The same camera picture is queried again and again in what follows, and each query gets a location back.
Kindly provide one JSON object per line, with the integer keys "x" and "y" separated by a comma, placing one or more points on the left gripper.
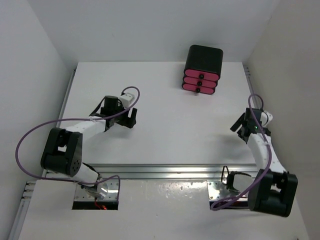
{"x": 128, "y": 121}

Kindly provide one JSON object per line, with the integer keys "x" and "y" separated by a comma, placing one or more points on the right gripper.
{"x": 238, "y": 123}

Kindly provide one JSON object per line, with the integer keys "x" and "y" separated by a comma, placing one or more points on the pink drawer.
{"x": 202, "y": 75}
{"x": 199, "y": 82}
{"x": 198, "y": 89}

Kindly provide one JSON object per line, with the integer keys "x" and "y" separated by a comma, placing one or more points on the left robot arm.
{"x": 63, "y": 150}

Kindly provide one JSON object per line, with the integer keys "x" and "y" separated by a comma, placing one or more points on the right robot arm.
{"x": 273, "y": 189}

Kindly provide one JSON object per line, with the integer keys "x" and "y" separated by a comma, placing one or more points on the black drawer cabinet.
{"x": 204, "y": 58}

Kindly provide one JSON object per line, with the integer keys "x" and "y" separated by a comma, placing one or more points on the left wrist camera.
{"x": 127, "y": 99}

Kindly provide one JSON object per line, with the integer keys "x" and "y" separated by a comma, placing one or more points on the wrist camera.
{"x": 127, "y": 99}
{"x": 265, "y": 118}

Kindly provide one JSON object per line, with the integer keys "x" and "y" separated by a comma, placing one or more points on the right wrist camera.
{"x": 265, "y": 118}

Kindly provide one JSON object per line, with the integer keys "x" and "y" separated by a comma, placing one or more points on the aluminium rail frame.
{"x": 165, "y": 162}

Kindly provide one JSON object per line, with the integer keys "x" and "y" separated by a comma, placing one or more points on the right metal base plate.
{"x": 217, "y": 190}

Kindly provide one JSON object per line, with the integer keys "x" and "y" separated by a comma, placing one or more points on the metal base plate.
{"x": 217, "y": 190}
{"x": 103, "y": 192}

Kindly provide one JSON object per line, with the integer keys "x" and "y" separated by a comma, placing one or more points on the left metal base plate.
{"x": 103, "y": 192}

